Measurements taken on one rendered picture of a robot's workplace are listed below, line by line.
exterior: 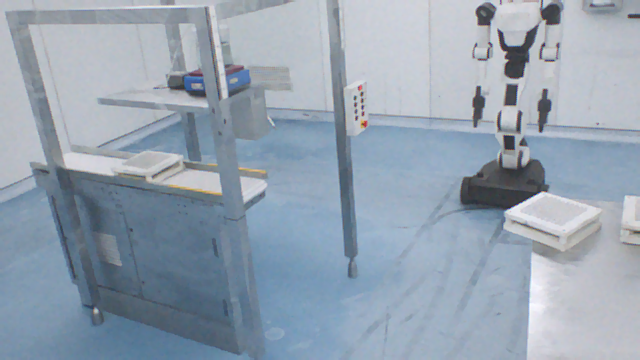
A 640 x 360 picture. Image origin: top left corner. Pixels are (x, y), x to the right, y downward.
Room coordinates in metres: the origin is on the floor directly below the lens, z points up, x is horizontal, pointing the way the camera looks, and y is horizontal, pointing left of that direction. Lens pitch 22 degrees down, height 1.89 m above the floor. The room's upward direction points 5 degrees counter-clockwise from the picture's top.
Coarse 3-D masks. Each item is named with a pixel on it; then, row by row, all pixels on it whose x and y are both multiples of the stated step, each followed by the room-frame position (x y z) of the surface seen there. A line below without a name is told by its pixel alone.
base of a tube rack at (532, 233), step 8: (504, 224) 1.92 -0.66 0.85; (520, 224) 1.91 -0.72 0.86; (592, 224) 1.86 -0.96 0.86; (600, 224) 1.87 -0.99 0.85; (520, 232) 1.87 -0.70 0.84; (528, 232) 1.84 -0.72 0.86; (536, 232) 1.84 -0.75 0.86; (544, 232) 1.83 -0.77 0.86; (576, 232) 1.81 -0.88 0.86; (584, 232) 1.81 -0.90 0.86; (592, 232) 1.83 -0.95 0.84; (536, 240) 1.82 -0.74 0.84; (544, 240) 1.79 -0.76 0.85; (552, 240) 1.77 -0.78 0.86; (568, 240) 1.76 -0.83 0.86; (576, 240) 1.77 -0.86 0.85; (560, 248) 1.74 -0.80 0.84
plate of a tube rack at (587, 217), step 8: (544, 192) 2.06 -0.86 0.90; (528, 200) 2.00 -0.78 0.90; (536, 200) 2.00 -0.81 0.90; (568, 200) 1.97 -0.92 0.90; (512, 208) 1.95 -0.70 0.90; (576, 208) 1.90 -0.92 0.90; (592, 208) 1.89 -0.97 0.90; (512, 216) 1.90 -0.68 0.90; (520, 216) 1.88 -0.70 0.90; (528, 216) 1.87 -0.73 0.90; (536, 216) 1.87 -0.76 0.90; (584, 216) 1.84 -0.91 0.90; (592, 216) 1.83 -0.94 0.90; (528, 224) 1.84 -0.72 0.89; (536, 224) 1.82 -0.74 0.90; (544, 224) 1.80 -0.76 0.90; (552, 224) 1.80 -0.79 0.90; (568, 224) 1.79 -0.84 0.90; (576, 224) 1.78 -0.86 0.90; (584, 224) 1.80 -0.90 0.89; (552, 232) 1.77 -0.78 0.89; (560, 232) 1.74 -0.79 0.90; (568, 232) 1.74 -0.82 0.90
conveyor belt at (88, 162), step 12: (72, 156) 3.09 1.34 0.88; (84, 156) 3.08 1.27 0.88; (96, 156) 3.06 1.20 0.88; (72, 168) 2.90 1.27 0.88; (84, 168) 2.88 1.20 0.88; (96, 168) 2.86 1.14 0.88; (108, 168) 2.84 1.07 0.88; (168, 180) 2.60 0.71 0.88; (180, 180) 2.59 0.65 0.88; (192, 180) 2.57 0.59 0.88; (204, 180) 2.56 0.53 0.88; (216, 180) 2.55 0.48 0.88; (252, 180) 2.51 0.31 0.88; (252, 192) 2.40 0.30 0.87
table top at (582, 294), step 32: (608, 224) 1.89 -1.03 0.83; (544, 256) 1.71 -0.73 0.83; (576, 256) 1.70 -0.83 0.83; (608, 256) 1.68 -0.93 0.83; (544, 288) 1.53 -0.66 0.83; (576, 288) 1.51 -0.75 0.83; (608, 288) 1.50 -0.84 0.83; (544, 320) 1.37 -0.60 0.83; (576, 320) 1.36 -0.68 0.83; (608, 320) 1.35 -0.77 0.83; (544, 352) 1.24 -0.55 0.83; (576, 352) 1.23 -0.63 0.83; (608, 352) 1.22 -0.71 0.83
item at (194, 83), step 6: (192, 72) 2.44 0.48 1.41; (198, 72) 2.42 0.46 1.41; (186, 78) 2.43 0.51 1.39; (192, 78) 2.41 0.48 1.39; (198, 78) 2.39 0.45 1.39; (186, 84) 2.43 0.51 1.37; (192, 84) 2.41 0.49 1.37; (198, 84) 2.39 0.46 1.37; (204, 84) 2.38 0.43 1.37; (186, 90) 2.44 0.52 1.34; (192, 90) 2.42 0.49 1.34; (198, 90) 2.40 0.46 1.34; (204, 90) 2.38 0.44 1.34
